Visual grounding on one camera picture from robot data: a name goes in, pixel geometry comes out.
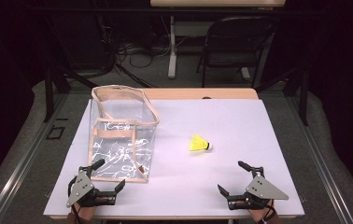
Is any person's left hand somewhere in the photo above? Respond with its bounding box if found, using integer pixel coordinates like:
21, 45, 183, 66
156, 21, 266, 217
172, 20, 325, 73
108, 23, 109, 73
70, 195, 112, 219

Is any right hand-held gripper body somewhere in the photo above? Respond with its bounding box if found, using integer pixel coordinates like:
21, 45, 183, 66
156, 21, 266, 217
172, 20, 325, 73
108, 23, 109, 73
227, 166, 290, 211

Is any black metal stand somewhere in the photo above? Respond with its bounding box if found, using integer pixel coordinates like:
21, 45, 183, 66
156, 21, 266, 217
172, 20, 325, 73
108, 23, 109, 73
254, 66, 310, 127
42, 59, 99, 123

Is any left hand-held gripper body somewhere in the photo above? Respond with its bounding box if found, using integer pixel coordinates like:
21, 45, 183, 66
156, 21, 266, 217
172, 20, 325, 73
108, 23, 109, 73
66, 166, 118, 209

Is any aluminium floor rail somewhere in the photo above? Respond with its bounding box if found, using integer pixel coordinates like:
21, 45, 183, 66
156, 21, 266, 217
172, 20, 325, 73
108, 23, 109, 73
0, 92, 70, 224
285, 92, 353, 224

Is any yellow shuttlecock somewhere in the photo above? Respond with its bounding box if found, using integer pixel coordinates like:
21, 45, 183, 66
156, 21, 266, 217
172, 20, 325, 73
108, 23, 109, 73
189, 133, 214, 153

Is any black folding chair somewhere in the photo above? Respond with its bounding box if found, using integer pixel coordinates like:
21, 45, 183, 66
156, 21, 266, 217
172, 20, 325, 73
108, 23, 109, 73
196, 16, 279, 89

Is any person's right hand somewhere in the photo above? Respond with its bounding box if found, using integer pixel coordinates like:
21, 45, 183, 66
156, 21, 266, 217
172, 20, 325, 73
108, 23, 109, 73
247, 200, 275, 222

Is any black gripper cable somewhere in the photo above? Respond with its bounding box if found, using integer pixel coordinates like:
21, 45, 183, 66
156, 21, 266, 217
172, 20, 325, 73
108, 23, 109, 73
67, 176, 82, 220

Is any white table mat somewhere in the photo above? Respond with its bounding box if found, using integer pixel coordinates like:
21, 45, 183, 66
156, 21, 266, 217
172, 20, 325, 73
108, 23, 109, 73
43, 98, 305, 217

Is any clear bag with beige trim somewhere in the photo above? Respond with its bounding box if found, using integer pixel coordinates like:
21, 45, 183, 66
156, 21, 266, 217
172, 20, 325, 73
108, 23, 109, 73
87, 84, 161, 184

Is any white desk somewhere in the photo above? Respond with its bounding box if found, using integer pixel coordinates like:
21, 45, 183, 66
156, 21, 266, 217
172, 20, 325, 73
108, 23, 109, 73
149, 0, 287, 80

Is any bundle of floor cables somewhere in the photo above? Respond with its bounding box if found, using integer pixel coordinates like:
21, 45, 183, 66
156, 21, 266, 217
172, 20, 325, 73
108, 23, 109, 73
101, 18, 180, 82

